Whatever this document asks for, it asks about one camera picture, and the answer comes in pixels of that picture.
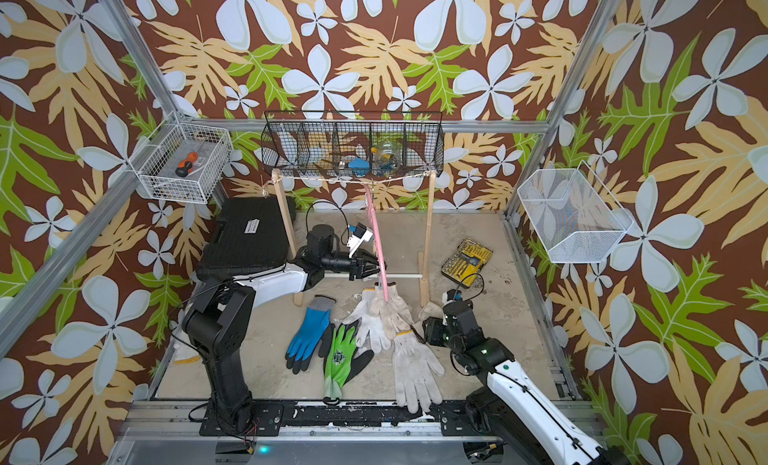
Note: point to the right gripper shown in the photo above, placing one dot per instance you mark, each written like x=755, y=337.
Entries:
x=431, y=331

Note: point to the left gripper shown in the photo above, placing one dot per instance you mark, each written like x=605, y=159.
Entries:
x=364, y=262

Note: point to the pink clip hanger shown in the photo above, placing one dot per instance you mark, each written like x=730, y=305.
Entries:
x=378, y=243

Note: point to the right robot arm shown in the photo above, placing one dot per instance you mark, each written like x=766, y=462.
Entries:
x=509, y=405

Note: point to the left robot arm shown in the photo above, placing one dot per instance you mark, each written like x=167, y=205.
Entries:
x=218, y=320

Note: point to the white cotton glove centre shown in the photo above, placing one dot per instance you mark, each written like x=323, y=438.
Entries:
x=370, y=327

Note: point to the yellow drill bit box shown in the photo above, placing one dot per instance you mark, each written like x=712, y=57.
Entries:
x=464, y=265

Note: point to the blue rubber glove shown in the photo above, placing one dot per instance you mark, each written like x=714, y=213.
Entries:
x=315, y=333

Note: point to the green rubber glove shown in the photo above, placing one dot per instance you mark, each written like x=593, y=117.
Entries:
x=341, y=359

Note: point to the blue object in basket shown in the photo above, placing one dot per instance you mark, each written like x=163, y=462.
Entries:
x=359, y=167

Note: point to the clear bottle in basket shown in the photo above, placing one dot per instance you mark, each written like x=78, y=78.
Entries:
x=388, y=154

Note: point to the black plastic tool case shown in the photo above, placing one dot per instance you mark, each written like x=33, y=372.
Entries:
x=249, y=238

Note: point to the white mesh basket right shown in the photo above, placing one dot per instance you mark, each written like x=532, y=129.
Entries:
x=574, y=214

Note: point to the orange black screwdriver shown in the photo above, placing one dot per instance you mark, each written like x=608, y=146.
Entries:
x=186, y=165

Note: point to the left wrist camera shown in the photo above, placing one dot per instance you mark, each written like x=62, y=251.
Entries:
x=357, y=235

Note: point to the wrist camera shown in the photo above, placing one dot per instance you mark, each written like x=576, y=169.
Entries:
x=357, y=235
x=451, y=296

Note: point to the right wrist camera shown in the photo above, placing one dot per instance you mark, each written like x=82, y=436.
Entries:
x=451, y=296

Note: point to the wooden drying rack frame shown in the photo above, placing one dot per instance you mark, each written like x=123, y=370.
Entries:
x=423, y=256

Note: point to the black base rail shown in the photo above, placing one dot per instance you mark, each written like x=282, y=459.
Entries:
x=267, y=418

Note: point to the black wire basket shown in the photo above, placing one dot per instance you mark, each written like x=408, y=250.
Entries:
x=322, y=146

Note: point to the white wire basket left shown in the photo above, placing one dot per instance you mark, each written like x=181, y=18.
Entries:
x=173, y=139

